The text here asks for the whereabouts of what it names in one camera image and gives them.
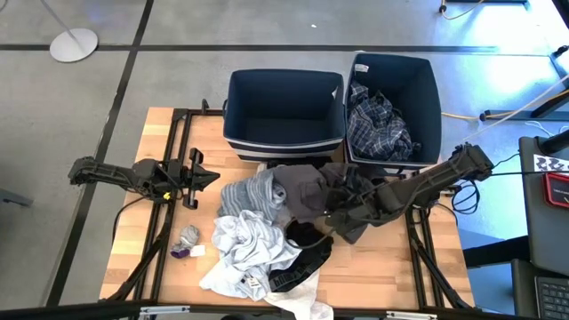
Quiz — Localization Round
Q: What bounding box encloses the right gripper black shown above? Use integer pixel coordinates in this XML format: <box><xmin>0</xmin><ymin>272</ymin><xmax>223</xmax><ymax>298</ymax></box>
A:
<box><xmin>326</xmin><ymin>184</ymin><xmax>392</xmax><ymax>244</ymax></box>

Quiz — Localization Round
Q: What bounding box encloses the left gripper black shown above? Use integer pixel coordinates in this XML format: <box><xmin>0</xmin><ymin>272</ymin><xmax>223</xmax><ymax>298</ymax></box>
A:
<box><xmin>166</xmin><ymin>148</ymin><xmax>221</xmax><ymax>211</ymax></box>

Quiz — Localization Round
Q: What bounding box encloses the grey striped shirt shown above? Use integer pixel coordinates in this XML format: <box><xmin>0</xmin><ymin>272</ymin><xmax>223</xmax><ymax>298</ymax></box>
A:
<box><xmin>216</xmin><ymin>167</ymin><xmax>288</xmax><ymax>223</ymax></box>

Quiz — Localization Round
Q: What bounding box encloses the dark grey garment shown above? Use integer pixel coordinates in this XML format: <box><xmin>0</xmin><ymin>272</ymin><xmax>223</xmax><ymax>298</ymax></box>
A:
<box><xmin>271</xmin><ymin>164</ymin><xmax>333</xmax><ymax>224</ymax></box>

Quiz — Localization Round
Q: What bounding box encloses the grey purple sock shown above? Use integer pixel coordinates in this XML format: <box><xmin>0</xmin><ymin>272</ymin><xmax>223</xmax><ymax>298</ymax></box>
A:
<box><xmin>170</xmin><ymin>224</ymin><xmax>201</xmax><ymax>260</ymax></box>

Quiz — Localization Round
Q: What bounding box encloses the black strappy garment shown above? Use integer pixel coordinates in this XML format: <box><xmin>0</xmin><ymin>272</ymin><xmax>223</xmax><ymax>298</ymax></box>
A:
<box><xmin>268</xmin><ymin>220</ymin><xmax>335</xmax><ymax>294</ymax></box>

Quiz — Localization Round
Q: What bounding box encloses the pale white shirt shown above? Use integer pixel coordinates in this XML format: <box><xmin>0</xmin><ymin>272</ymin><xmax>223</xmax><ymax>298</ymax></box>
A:
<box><xmin>198</xmin><ymin>208</ymin><xmax>304</xmax><ymax>302</ymax></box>

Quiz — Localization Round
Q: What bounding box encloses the blue plaid shirt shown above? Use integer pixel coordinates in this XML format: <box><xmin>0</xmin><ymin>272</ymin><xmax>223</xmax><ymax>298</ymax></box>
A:
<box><xmin>346</xmin><ymin>81</ymin><xmax>422</xmax><ymax>162</ymax></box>

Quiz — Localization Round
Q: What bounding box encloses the white towel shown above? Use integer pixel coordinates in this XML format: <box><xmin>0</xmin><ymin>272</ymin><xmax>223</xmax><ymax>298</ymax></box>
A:
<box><xmin>263</xmin><ymin>268</ymin><xmax>335</xmax><ymax>320</ymax></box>

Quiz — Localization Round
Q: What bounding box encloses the navy white striped fabric bin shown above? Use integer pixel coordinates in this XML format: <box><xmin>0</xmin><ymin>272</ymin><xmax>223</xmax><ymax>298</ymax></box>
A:
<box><xmin>344</xmin><ymin>52</ymin><xmax>444</xmax><ymax>172</ymax></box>
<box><xmin>221</xmin><ymin>68</ymin><xmax>347</xmax><ymax>164</ymax></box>

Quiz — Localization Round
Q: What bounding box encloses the round white floor base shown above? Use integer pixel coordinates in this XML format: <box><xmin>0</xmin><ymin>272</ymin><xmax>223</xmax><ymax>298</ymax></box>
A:
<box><xmin>38</xmin><ymin>0</ymin><xmax>100</xmax><ymax>64</ymax></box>

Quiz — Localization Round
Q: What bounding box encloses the dark grey desk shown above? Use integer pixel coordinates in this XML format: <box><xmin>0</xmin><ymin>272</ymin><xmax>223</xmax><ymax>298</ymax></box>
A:
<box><xmin>517</xmin><ymin>135</ymin><xmax>569</xmax><ymax>277</ymax></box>

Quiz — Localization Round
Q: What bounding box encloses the grey floor foot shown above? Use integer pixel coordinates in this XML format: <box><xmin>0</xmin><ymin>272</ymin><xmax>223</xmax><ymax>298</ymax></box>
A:
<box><xmin>0</xmin><ymin>188</ymin><xmax>35</xmax><ymax>208</ymax></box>

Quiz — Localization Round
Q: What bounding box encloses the black white marker sheet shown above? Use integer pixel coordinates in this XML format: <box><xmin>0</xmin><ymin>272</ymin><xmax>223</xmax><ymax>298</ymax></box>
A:
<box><xmin>532</xmin><ymin>153</ymin><xmax>569</xmax><ymax>177</ymax></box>

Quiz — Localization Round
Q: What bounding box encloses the red black device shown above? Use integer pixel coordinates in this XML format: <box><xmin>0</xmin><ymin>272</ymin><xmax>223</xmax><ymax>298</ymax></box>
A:
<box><xmin>542</xmin><ymin>172</ymin><xmax>569</xmax><ymax>210</ymax></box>

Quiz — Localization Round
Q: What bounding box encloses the black pole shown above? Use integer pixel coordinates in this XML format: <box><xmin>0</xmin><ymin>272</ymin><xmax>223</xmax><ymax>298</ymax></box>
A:
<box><xmin>539</xmin><ymin>128</ymin><xmax>569</xmax><ymax>156</ymax></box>

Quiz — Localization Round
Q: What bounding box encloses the dark keyboard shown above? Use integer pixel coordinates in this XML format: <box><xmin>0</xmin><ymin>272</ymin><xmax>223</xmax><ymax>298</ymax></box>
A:
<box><xmin>510</xmin><ymin>259</ymin><xmax>569</xmax><ymax>320</ymax></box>

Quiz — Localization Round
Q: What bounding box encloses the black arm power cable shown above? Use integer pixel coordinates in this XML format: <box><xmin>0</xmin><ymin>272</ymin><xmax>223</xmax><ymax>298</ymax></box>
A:
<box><xmin>110</xmin><ymin>195</ymin><xmax>150</xmax><ymax>244</ymax></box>

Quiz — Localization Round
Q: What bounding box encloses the silver metal bracket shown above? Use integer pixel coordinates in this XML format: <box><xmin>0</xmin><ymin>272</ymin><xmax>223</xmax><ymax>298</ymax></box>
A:
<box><xmin>385</xmin><ymin>310</ymin><xmax>439</xmax><ymax>320</ymax></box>
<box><xmin>139</xmin><ymin>305</ymin><xmax>191</xmax><ymax>317</ymax></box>

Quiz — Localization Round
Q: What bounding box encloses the black coiled arm cable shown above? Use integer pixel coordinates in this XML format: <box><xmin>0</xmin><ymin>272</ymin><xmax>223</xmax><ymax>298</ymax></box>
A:
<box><xmin>450</xmin><ymin>177</ymin><xmax>482</xmax><ymax>216</ymax></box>

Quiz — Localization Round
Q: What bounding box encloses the long yellow floor cable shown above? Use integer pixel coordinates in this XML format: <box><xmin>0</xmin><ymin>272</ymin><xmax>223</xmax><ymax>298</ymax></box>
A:
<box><xmin>441</xmin><ymin>88</ymin><xmax>569</xmax><ymax>123</ymax></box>

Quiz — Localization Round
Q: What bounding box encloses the black frame crossbar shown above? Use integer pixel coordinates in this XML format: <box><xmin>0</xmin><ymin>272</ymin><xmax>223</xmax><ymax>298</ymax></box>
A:
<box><xmin>0</xmin><ymin>300</ymin><xmax>534</xmax><ymax>320</ymax></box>

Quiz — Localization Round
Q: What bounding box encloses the black desk leg frame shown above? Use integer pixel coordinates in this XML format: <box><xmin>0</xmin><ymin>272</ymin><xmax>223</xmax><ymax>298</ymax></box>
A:
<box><xmin>478</xmin><ymin>44</ymin><xmax>569</xmax><ymax>124</ymax></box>

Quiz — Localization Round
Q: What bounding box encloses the white floor cable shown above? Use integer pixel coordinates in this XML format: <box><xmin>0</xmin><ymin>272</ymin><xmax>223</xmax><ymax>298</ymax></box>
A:
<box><xmin>461</xmin><ymin>73</ymin><xmax>569</xmax><ymax>142</ymax></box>

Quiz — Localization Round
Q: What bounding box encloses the short yellow floor cable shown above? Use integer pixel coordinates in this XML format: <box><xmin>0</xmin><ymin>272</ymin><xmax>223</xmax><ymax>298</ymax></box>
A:
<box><xmin>438</xmin><ymin>0</ymin><xmax>485</xmax><ymax>21</ymax></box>

